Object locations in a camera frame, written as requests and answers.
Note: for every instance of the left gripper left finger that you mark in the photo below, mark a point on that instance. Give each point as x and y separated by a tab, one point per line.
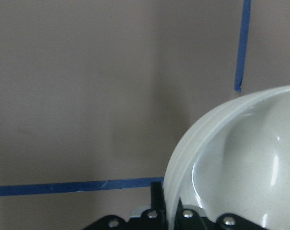
153	218

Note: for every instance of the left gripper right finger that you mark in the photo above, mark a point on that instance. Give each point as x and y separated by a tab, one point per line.
187	218

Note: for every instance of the white ceramic bowl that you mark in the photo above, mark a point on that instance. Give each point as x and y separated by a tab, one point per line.
236	159

